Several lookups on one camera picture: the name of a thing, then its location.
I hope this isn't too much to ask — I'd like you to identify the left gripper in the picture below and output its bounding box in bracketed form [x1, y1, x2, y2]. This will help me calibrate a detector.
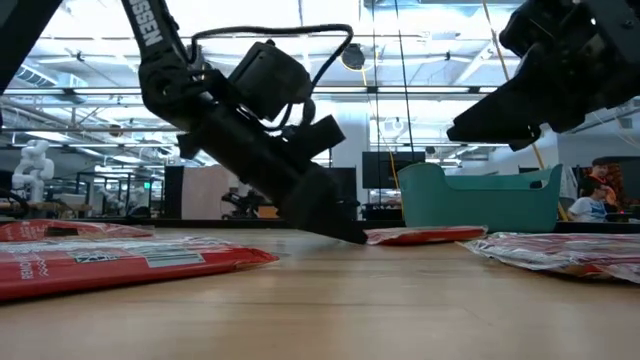
[177, 107, 369, 246]

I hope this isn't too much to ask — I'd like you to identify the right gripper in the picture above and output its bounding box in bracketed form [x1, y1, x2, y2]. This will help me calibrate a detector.
[446, 0, 640, 152]

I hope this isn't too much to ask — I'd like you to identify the red Orville popcorn bag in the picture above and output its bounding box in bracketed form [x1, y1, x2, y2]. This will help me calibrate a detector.
[0, 235, 281, 303]
[549, 262, 640, 287]
[0, 218, 155, 242]
[458, 231, 640, 274]
[366, 225, 489, 247]

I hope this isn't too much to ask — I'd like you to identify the white building column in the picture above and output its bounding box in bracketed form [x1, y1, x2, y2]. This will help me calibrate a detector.
[332, 102, 372, 206]

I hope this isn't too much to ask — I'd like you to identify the black monitor screen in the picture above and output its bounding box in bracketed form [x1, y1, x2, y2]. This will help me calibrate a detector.
[361, 151, 427, 190]

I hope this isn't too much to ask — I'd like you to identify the teal plastic basket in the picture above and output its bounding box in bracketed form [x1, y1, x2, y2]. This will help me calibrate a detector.
[398, 163, 564, 235]

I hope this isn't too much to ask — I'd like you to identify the person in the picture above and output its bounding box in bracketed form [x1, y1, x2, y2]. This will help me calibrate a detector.
[585, 158, 620, 206]
[568, 180, 609, 224]

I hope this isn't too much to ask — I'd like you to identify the beige partition board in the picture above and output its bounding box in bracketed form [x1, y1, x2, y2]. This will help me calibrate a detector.
[182, 165, 251, 220]

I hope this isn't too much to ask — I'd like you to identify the red patterned board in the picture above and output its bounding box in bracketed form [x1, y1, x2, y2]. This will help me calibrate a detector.
[579, 163, 627, 217]

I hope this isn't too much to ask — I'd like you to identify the dark tall cabinet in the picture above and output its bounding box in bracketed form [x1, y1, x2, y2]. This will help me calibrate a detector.
[602, 155, 640, 204]

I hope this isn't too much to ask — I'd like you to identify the black partition panel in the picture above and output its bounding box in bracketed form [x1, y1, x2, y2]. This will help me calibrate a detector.
[163, 165, 185, 220]

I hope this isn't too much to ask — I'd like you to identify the wooden background table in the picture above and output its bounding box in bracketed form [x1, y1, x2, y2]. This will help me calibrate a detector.
[0, 199, 94, 220]

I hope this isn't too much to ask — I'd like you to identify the white robot figure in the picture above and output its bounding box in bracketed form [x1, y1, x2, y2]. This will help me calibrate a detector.
[10, 138, 56, 204]

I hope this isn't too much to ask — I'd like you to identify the yellow extension cable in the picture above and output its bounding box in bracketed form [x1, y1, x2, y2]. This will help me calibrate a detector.
[480, 0, 569, 222]

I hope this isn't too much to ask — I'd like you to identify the yellow reel cable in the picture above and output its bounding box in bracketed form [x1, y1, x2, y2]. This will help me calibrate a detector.
[352, 47, 404, 221]

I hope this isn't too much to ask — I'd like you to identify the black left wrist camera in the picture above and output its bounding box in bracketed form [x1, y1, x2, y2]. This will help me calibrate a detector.
[228, 39, 314, 122]

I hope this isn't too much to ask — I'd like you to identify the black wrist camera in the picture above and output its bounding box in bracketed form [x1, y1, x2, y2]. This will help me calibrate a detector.
[228, 39, 314, 122]
[569, 0, 640, 54]

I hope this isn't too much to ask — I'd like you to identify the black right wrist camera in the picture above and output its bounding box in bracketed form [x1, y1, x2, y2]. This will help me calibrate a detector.
[569, 0, 640, 54]

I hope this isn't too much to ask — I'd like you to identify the black ceiling cord reel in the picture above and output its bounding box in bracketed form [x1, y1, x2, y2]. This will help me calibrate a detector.
[341, 43, 367, 72]

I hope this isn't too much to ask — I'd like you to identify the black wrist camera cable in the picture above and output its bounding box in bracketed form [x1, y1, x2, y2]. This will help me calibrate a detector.
[188, 22, 355, 132]

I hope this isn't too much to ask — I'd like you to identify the silver ventilation duct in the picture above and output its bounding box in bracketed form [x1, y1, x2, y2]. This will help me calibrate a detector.
[9, 52, 60, 89]

